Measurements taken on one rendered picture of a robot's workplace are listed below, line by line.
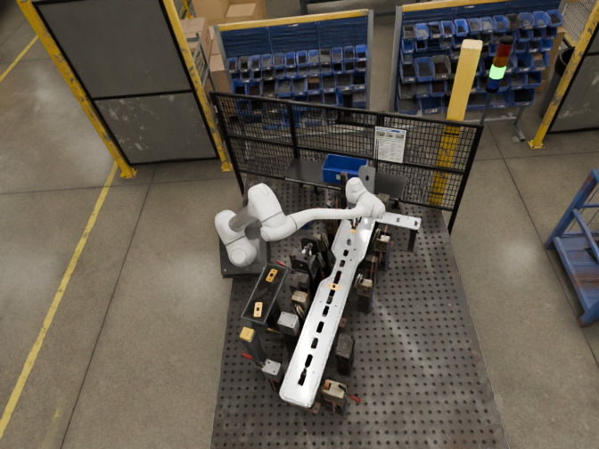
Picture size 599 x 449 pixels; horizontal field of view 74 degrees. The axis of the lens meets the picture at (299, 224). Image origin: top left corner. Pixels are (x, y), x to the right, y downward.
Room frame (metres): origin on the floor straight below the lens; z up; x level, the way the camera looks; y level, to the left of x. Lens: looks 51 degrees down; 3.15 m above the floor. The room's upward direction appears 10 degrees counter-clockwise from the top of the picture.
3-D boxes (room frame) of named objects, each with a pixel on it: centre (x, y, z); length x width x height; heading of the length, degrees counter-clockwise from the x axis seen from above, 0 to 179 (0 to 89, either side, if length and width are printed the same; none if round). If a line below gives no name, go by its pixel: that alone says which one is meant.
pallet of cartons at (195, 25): (5.08, 0.72, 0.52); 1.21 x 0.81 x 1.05; 176
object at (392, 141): (2.07, -0.71, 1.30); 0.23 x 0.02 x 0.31; 62
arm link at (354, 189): (1.62, -0.37, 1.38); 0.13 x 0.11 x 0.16; 29
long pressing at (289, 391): (1.20, -0.14, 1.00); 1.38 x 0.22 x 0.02; 152
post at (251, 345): (0.94, 0.38, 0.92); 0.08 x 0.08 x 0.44; 62
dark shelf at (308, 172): (2.11, -0.38, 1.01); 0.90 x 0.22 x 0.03; 62
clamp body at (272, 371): (0.77, 0.28, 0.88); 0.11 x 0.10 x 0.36; 62
